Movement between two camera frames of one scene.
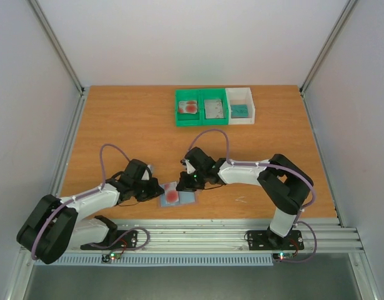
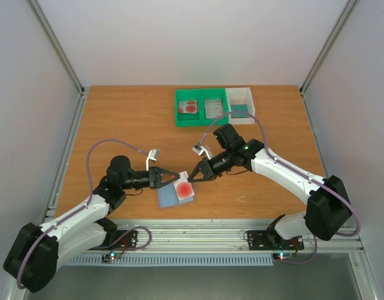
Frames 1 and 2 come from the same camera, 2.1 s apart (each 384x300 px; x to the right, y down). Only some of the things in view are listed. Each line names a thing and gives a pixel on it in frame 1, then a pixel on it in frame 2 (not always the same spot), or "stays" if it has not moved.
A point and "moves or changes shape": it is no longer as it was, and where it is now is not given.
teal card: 239,111 stays
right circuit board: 279,257 stays
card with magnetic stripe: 213,109 stays
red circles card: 171,194 moves or changes shape
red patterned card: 187,107 stays
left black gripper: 156,190 → 159,172
